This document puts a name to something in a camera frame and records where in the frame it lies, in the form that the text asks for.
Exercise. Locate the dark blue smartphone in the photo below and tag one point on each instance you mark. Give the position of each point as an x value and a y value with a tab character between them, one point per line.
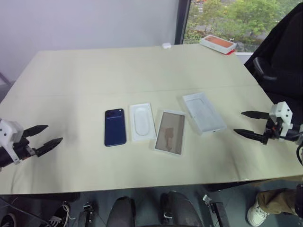
114	128

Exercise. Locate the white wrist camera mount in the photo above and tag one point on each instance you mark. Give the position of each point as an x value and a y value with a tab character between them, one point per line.
9	132
282	112

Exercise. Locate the flat red item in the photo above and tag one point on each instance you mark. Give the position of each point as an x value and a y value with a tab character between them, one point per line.
229	53

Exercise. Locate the white moulded insert tray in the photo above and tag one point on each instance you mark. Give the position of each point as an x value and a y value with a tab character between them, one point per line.
142	121

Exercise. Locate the white earbuds case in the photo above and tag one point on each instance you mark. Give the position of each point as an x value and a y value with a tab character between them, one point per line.
166	45

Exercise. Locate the black metal bracket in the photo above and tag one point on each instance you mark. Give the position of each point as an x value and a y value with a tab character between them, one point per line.
214	208
88	211

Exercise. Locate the box lid with phone picture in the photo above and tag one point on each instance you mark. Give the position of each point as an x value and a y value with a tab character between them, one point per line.
170	132

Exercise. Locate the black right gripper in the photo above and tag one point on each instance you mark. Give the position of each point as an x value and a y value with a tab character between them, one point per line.
274	133

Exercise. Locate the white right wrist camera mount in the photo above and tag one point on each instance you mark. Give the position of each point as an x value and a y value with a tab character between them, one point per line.
282	112

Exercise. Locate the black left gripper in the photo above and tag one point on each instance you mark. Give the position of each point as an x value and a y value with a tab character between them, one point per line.
23	150

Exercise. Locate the dark office chair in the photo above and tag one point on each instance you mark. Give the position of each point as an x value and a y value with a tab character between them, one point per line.
284	47

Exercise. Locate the open white phone box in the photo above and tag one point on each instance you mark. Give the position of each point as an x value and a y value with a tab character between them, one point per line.
203	114

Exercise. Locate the dark window frame post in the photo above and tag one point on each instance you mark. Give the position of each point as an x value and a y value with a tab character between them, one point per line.
182	21

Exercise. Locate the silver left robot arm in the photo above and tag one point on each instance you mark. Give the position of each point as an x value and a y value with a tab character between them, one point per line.
3	156

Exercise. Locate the dark rounded shape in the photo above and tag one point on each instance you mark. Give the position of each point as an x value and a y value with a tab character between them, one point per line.
182	208
123	212

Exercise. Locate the tan trouser leg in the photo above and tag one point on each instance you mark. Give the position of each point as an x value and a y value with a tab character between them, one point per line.
277	201

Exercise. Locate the orange and white box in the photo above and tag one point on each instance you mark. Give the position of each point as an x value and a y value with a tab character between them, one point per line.
217	43

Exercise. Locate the black sneaker with white laces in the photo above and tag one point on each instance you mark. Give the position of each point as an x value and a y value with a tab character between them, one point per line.
59	215

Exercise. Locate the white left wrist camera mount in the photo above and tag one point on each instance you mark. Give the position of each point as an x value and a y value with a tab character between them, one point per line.
9	132

